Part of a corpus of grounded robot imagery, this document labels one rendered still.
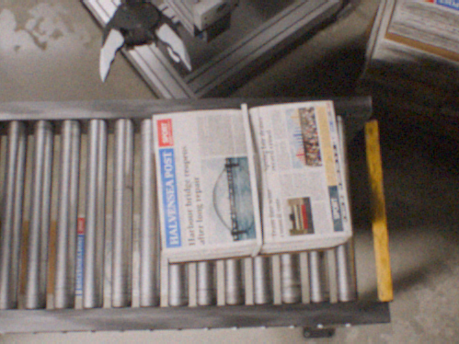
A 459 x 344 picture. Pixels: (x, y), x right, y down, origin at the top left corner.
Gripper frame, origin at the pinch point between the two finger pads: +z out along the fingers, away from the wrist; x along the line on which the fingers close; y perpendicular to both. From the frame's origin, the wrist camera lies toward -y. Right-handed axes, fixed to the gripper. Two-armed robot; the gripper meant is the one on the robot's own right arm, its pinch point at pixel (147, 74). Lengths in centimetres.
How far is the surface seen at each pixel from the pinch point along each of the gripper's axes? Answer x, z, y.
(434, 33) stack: -85, -22, 42
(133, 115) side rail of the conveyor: -0.1, -10.3, 44.1
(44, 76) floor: 24, -64, 128
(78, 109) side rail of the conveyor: 12.7, -14.3, 45.8
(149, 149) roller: -2.3, -1.0, 43.8
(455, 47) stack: -91, -18, 44
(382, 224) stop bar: -51, 28, 35
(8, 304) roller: 35, 29, 49
